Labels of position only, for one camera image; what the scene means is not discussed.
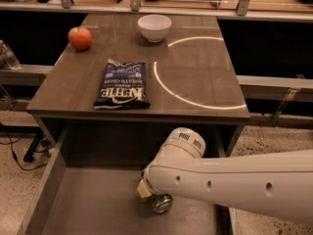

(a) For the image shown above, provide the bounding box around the open grey top drawer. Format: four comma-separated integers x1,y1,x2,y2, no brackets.
18,123,239,235

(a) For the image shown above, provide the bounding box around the black table leg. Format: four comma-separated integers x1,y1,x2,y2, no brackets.
23,131,43,163

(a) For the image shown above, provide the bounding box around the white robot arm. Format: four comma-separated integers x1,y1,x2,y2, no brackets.
137,127,313,225

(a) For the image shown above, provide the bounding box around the grey counter cabinet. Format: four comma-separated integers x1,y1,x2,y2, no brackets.
27,14,249,160

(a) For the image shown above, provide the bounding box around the clear plastic water bottle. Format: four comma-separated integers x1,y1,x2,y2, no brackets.
0,40,22,70

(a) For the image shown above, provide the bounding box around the crushed green soda can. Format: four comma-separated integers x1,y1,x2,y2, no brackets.
148,194,173,213

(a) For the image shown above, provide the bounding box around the blue Kettle chips bag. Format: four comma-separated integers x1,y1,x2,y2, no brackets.
94,59,150,110

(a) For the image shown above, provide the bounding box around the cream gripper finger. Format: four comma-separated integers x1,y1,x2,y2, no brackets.
137,179,153,199

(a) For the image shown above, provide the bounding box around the black floor cable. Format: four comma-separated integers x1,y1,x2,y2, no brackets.
0,132,50,172

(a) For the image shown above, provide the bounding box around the red apple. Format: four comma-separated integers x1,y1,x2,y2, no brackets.
67,26,92,51

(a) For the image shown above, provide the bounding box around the white ceramic bowl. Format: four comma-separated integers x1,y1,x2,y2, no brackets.
138,15,172,42

